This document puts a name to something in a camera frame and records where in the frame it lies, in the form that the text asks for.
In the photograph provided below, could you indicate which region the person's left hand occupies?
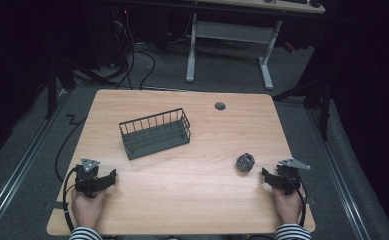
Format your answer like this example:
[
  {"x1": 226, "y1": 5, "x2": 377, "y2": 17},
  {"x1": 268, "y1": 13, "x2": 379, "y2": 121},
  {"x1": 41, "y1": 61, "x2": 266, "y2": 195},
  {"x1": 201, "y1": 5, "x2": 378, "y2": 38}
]
[{"x1": 70, "y1": 186, "x2": 108, "y2": 231}]

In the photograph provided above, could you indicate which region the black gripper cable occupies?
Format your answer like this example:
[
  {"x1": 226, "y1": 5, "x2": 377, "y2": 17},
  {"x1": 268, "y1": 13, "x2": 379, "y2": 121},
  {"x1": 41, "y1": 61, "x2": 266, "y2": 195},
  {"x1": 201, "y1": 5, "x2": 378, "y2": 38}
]
[
  {"x1": 62, "y1": 165, "x2": 80, "y2": 233},
  {"x1": 290, "y1": 178, "x2": 308, "y2": 229}
]

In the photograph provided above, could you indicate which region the dark grey wire basket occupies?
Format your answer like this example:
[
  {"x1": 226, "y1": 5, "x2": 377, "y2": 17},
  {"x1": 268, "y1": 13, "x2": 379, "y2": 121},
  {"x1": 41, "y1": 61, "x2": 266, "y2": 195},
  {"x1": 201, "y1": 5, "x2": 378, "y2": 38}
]
[{"x1": 118, "y1": 107, "x2": 192, "y2": 161}]

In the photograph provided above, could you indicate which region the bundle of black floor cables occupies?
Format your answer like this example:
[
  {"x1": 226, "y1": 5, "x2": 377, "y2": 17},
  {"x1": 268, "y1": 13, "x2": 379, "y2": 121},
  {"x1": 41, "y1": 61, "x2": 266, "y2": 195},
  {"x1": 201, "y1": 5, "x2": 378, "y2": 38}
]
[{"x1": 110, "y1": 9, "x2": 157, "y2": 91}]

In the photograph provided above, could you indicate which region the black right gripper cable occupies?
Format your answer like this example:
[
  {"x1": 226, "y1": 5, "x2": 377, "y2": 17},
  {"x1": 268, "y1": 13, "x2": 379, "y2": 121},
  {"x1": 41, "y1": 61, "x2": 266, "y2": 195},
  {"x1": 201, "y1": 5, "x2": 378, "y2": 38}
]
[{"x1": 290, "y1": 178, "x2": 308, "y2": 229}]

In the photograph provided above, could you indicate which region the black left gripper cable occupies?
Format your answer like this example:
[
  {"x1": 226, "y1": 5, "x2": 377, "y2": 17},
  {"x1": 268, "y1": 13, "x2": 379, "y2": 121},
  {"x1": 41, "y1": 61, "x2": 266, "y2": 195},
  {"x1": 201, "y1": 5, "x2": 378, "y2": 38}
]
[{"x1": 62, "y1": 165, "x2": 80, "y2": 233}]

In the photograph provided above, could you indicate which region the dark metal stand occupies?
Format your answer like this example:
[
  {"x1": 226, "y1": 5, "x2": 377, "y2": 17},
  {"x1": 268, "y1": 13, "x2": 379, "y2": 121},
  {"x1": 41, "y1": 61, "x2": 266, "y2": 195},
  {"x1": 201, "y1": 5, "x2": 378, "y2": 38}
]
[
  {"x1": 44, "y1": 58, "x2": 77, "y2": 120},
  {"x1": 271, "y1": 66, "x2": 335, "y2": 142}
]

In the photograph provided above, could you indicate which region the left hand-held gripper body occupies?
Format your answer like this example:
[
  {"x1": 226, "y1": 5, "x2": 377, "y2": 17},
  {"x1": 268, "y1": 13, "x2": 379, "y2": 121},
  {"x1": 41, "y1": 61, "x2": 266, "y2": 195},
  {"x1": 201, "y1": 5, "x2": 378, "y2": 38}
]
[{"x1": 73, "y1": 157, "x2": 102, "y2": 199}]

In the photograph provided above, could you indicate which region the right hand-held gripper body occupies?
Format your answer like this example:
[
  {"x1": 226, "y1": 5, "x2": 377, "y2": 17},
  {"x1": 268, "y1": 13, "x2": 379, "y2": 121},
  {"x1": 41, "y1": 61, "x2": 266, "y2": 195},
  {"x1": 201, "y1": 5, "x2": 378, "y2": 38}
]
[{"x1": 276, "y1": 157, "x2": 312, "y2": 196}]

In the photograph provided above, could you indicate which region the grey steel wool ball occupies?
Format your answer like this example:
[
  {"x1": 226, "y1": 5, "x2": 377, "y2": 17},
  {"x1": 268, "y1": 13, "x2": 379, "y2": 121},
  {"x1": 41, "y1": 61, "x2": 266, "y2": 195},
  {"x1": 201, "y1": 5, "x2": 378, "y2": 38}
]
[{"x1": 236, "y1": 152, "x2": 256, "y2": 173}]

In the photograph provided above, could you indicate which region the white-legged background desk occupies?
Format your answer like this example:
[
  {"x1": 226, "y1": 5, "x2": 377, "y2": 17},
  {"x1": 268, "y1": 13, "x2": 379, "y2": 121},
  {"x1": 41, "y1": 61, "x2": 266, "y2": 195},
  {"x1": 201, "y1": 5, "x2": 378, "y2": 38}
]
[{"x1": 184, "y1": 0, "x2": 326, "y2": 91}]

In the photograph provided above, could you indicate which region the black floor cable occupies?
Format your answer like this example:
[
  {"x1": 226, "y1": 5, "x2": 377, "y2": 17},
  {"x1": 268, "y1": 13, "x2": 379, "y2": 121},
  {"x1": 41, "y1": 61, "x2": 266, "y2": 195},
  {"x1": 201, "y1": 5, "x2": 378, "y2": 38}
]
[{"x1": 54, "y1": 114, "x2": 88, "y2": 183}]

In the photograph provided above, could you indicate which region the aluminium floor rail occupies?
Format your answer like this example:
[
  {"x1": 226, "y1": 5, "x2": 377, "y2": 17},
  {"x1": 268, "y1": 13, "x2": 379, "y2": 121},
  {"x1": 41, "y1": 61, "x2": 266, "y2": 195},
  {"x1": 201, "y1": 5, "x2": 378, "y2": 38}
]
[
  {"x1": 0, "y1": 89, "x2": 70, "y2": 234},
  {"x1": 306, "y1": 108, "x2": 373, "y2": 240}
]

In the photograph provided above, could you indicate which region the person's right hand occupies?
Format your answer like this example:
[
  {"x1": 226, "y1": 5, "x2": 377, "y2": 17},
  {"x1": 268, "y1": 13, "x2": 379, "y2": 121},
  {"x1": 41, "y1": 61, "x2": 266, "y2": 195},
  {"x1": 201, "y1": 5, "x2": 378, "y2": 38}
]
[{"x1": 271, "y1": 185, "x2": 307, "y2": 225}]

